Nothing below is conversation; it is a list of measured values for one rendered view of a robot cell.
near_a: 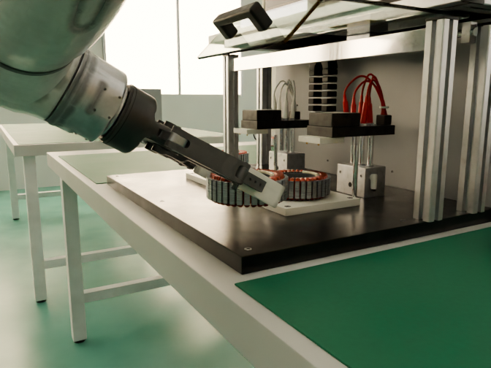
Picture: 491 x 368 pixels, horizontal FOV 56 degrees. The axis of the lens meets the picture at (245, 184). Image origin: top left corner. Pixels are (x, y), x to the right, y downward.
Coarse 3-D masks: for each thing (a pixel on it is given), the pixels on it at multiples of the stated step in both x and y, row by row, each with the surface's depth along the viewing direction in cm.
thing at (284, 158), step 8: (272, 152) 107; (280, 152) 105; (288, 152) 105; (296, 152) 105; (272, 160) 107; (280, 160) 104; (288, 160) 102; (296, 160) 103; (304, 160) 104; (272, 168) 108; (280, 168) 105; (288, 168) 102; (296, 168) 104; (304, 168) 105
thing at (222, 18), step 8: (240, 8) 60; (248, 8) 57; (256, 8) 57; (224, 16) 63; (232, 16) 61; (240, 16) 59; (248, 16) 58; (256, 16) 57; (264, 16) 58; (216, 24) 65; (224, 24) 64; (232, 24) 66; (256, 24) 58; (264, 24) 58; (224, 32) 66; (232, 32) 66
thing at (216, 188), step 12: (216, 180) 59; (228, 180) 59; (276, 180) 60; (288, 180) 62; (216, 192) 60; (228, 192) 58; (240, 192) 58; (228, 204) 59; (240, 204) 58; (252, 204) 58; (264, 204) 59
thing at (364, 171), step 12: (348, 168) 85; (360, 168) 82; (372, 168) 82; (384, 168) 83; (348, 180) 85; (360, 180) 82; (384, 180) 84; (348, 192) 86; (360, 192) 83; (372, 192) 83
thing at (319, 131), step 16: (320, 112) 80; (336, 112) 79; (352, 112) 79; (320, 128) 79; (336, 128) 77; (352, 128) 78; (368, 128) 80; (384, 128) 82; (352, 144) 86; (368, 144) 83; (352, 160) 87; (368, 160) 83
